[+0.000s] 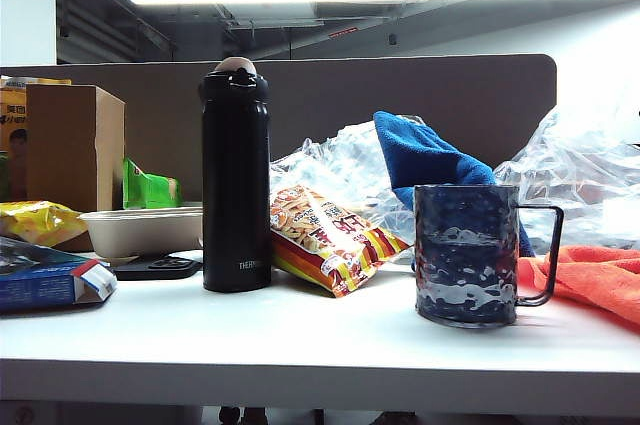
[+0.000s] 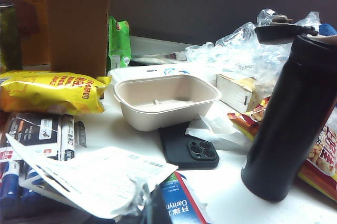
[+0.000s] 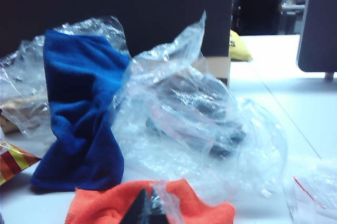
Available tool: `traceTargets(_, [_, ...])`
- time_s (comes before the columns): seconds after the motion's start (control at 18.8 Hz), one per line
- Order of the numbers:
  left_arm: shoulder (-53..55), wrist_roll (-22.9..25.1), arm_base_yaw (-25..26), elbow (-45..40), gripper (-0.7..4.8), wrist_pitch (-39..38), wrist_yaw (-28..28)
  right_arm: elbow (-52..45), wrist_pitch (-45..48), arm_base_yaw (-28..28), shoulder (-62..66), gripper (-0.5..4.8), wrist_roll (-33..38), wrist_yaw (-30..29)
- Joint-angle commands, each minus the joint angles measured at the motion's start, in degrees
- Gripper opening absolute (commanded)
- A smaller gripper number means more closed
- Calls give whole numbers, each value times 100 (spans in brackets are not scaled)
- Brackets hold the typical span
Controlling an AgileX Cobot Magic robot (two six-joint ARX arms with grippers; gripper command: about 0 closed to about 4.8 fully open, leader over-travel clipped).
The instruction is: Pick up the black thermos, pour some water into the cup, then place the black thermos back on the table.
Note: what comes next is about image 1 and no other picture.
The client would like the black Thermos bottle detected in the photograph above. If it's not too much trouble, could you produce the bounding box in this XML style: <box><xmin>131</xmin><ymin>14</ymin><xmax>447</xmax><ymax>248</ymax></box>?
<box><xmin>198</xmin><ymin>56</ymin><xmax>274</xmax><ymax>294</ymax></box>

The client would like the blue speckled enamel cup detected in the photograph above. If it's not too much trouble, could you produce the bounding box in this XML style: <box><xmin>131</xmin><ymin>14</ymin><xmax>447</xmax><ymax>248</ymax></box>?
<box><xmin>412</xmin><ymin>183</ymin><xmax>565</xmax><ymax>330</ymax></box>

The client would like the crumpled clear plastic bag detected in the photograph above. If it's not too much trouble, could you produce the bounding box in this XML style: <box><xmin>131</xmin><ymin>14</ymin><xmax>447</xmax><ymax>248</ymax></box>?
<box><xmin>269</xmin><ymin>119</ymin><xmax>426</xmax><ymax>266</ymax></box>
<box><xmin>494</xmin><ymin>104</ymin><xmax>640</xmax><ymax>252</ymax></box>

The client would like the red yellow snack bag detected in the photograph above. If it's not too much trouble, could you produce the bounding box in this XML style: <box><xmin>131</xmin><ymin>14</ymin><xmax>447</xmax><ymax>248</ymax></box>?
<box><xmin>269</xmin><ymin>184</ymin><xmax>412</xmax><ymax>299</ymax></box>

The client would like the blue towel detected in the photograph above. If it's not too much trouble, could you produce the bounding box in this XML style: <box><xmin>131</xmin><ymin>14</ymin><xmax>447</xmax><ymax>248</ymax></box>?
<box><xmin>372</xmin><ymin>110</ymin><xmax>536</xmax><ymax>271</ymax></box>

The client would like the grey-brown desk partition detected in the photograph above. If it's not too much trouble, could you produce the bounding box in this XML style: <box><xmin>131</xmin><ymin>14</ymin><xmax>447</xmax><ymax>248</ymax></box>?
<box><xmin>0</xmin><ymin>53</ymin><xmax>559</xmax><ymax>209</ymax></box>

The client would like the green snack packet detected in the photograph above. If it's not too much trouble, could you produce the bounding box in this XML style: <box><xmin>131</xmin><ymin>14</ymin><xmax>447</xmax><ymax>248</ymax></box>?
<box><xmin>122</xmin><ymin>156</ymin><xmax>184</xmax><ymax>210</ymax></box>

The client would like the black phone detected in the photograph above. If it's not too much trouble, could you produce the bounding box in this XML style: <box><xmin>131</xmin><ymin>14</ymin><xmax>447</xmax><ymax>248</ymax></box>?
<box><xmin>112</xmin><ymin>254</ymin><xmax>204</xmax><ymax>281</ymax></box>

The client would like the beige pulp food container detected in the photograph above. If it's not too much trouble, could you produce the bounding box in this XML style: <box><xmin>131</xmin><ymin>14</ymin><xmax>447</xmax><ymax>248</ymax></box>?
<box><xmin>78</xmin><ymin>205</ymin><xmax>205</xmax><ymax>260</ymax></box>

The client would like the brown cardboard box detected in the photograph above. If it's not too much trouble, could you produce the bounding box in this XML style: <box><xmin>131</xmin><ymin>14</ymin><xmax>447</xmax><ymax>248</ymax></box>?
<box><xmin>25</xmin><ymin>83</ymin><xmax>126</xmax><ymax>214</ymax></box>

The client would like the orange towel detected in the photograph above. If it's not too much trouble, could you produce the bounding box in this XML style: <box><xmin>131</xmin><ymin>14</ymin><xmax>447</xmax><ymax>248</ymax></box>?
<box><xmin>517</xmin><ymin>244</ymin><xmax>640</xmax><ymax>331</ymax></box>

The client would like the blue white carton box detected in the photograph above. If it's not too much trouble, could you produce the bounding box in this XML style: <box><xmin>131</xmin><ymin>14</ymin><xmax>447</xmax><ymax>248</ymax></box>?
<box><xmin>0</xmin><ymin>235</ymin><xmax>119</xmax><ymax>314</ymax></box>

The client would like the yellow printed box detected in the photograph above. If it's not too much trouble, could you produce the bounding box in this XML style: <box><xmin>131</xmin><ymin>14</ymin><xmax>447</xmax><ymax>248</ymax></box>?
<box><xmin>0</xmin><ymin>75</ymin><xmax>71</xmax><ymax>201</ymax></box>

